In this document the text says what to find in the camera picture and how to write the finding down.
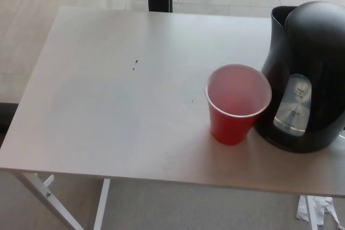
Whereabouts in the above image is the black electric kettle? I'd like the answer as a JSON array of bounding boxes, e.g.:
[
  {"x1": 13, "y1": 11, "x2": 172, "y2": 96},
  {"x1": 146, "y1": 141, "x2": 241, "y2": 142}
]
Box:
[{"x1": 254, "y1": 1, "x2": 345, "y2": 152}]

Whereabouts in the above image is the red plastic cup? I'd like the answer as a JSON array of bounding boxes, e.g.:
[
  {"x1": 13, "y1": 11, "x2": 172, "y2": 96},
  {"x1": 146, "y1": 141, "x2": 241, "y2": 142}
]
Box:
[{"x1": 204, "y1": 64, "x2": 272, "y2": 146}]

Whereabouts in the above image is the white metal table leg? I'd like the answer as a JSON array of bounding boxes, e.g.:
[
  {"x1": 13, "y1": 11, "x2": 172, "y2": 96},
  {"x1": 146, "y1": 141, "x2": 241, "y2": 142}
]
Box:
[
  {"x1": 93, "y1": 178, "x2": 112, "y2": 230},
  {"x1": 12, "y1": 172, "x2": 84, "y2": 230},
  {"x1": 306, "y1": 195, "x2": 319, "y2": 230}
]

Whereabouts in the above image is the crumpled white paper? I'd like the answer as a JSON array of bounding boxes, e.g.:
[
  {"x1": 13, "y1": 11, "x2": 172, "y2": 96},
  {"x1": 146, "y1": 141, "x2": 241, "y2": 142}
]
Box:
[{"x1": 295, "y1": 195, "x2": 339, "y2": 227}]

